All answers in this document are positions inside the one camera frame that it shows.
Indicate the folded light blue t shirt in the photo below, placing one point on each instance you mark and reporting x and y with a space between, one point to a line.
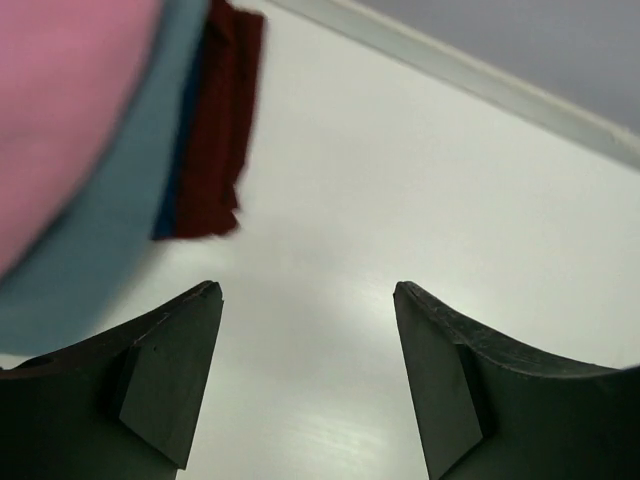
58 294

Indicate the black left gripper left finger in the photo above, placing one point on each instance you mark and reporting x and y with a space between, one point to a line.
123 404

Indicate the pink t shirt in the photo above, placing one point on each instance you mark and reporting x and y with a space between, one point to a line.
68 70

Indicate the folded dark red t shirt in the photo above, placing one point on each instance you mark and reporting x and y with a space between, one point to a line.
220 133

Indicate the folded dark blue t shirt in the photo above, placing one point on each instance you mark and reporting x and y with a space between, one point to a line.
166 219

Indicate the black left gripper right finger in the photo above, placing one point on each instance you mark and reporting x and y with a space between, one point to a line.
488 406

